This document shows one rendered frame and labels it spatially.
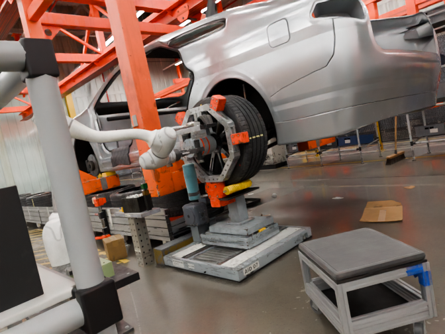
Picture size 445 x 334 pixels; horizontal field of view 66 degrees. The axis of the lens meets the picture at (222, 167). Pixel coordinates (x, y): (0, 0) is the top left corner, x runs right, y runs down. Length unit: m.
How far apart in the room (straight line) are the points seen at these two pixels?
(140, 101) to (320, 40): 1.37
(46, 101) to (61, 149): 0.05
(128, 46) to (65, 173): 2.54
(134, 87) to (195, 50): 0.61
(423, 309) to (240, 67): 1.89
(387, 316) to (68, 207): 1.26
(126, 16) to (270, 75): 1.20
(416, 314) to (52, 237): 1.60
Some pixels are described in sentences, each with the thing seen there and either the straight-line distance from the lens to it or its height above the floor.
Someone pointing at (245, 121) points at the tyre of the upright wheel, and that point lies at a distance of 2.31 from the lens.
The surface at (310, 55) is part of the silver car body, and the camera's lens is 2.30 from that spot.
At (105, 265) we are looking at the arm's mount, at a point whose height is 0.37.
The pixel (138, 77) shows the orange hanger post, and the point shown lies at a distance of 2.82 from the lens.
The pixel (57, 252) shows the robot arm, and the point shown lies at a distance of 1.91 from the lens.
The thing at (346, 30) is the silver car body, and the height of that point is 1.35.
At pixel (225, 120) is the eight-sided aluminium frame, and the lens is 2.27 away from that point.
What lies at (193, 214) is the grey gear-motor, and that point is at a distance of 2.72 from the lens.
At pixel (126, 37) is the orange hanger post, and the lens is 2.88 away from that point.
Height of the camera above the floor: 0.88
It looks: 5 degrees down
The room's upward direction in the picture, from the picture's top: 11 degrees counter-clockwise
